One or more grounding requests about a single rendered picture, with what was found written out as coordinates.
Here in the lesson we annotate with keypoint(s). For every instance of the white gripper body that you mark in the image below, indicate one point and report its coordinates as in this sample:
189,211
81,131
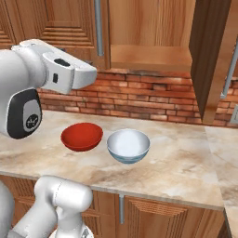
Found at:
84,76

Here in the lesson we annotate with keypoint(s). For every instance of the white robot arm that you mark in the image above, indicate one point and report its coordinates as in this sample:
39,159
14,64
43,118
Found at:
21,66

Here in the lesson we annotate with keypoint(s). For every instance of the wooden base cabinet door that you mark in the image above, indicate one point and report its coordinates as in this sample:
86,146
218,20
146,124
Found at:
167,218
103,214

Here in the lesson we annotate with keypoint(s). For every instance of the red bowl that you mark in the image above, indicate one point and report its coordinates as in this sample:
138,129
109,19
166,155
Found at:
81,136

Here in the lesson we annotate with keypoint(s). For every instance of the white bowl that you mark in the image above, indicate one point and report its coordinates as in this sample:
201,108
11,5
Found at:
128,144

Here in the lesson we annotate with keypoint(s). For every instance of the wooden wall cabinet door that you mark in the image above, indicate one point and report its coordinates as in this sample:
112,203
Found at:
66,23
4,29
206,52

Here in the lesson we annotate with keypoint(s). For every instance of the wooden wall cabinet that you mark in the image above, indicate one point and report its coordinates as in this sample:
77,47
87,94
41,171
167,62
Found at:
151,40

